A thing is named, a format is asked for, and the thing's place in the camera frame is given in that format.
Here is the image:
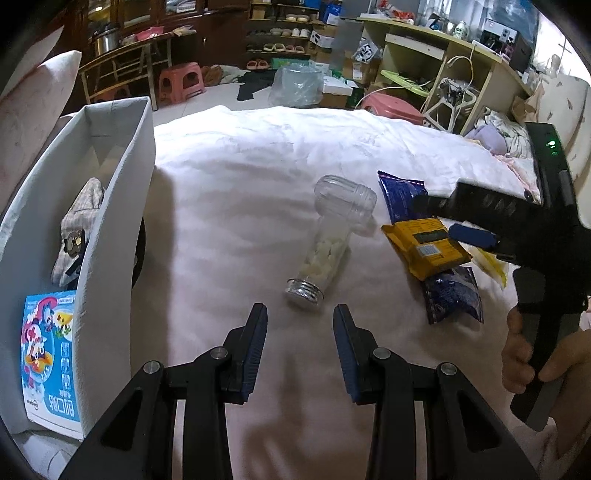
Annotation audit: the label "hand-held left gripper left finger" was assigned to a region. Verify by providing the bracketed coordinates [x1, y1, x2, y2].
[60, 302, 269, 480]

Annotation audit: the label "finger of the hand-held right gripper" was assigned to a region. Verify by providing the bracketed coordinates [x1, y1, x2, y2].
[411, 181, 546, 241]
[447, 222, 516, 260]

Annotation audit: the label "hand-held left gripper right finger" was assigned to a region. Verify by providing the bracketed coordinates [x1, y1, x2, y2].
[332, 304, 539, 480]

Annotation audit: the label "small yellow plastic packet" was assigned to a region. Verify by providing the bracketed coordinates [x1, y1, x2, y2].
[468, 247, 509, 289]

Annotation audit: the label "yellow snack packet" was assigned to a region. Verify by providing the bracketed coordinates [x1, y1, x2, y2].
[381, 218, 472, 282]

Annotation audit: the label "blue snack packet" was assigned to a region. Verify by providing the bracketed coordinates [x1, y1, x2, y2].
[422, 265, 485, 325]
[377, 171, 437, 227]

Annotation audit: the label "clear plastic candy bottle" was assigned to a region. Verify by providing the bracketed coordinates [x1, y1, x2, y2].
[284, 174, 378, 311]

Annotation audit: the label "white fabric storage box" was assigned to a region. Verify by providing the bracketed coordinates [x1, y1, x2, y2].
[0, 96, 155, 462]

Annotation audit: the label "person's right forearm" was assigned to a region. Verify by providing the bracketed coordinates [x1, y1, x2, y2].
[508, 369, 591, 480]

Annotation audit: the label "person's right hand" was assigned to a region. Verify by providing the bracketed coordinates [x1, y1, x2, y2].
[501, 302, 591, 395]

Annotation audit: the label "pile of clothes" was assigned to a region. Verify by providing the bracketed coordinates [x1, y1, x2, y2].
[464, 108, 532, 156]

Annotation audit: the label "cream floral fabric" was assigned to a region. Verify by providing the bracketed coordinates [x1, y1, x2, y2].
[536, 74, 591, 162]

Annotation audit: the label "pink plastic basin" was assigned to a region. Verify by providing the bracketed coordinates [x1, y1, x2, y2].
[360, 92, 426, 126]

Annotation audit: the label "light wooden desk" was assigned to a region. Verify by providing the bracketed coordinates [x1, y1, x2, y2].
[360, 18, 532, 136]

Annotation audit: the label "cardboard box with white label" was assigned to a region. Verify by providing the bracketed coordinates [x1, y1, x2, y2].
[351, 58, 377, 84]

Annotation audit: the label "blue cartoon printed box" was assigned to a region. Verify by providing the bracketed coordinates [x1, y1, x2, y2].
[19, 290, 86, 439]

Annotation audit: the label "grey metal panel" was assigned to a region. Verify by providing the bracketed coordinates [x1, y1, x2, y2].
[330, 21, 365, 64]

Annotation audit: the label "clear plastic bag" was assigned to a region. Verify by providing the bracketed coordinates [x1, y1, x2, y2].
[269, 65, 324, 110]

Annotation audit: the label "plaid fabric pouch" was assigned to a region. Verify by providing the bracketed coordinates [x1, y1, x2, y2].
[50, 176, 108, 289]

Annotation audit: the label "black clothes on floor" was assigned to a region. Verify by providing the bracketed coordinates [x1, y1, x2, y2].
[236, 69, 278, 102]

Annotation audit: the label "shoe rack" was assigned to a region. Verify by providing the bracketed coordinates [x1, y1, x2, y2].
[245, 0, 324, 61]

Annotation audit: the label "pink plastic stool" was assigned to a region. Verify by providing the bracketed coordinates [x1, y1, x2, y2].
[158, 63, 206, 103]

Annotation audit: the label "folding table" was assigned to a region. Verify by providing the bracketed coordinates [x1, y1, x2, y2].
[78, 32, 176, 112]

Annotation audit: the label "stainless steel pot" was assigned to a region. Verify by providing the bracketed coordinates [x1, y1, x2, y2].
[95, 25, 122, 53]

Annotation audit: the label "dark wooden cabinet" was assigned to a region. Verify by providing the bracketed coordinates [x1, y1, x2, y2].
[65, 0, 252, 61]

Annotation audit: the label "red and white cushion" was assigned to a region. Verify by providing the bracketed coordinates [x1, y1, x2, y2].
[0, 25, 65, 100]

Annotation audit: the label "white chair frame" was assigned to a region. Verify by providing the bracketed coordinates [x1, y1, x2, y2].
[422, 55, 477, 131]

